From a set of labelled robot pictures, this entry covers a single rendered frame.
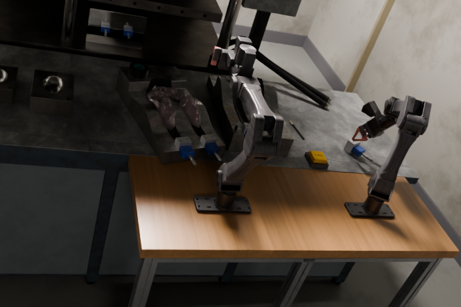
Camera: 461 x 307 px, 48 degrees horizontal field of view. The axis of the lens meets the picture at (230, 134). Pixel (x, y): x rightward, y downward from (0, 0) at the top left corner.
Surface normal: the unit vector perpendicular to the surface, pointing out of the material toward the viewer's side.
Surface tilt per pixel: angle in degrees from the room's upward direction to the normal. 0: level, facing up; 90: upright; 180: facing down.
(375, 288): 0
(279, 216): 0
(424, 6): 90
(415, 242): 0
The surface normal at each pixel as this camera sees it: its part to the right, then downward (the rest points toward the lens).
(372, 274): 0.27, -0.80
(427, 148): -0.94, -0.08
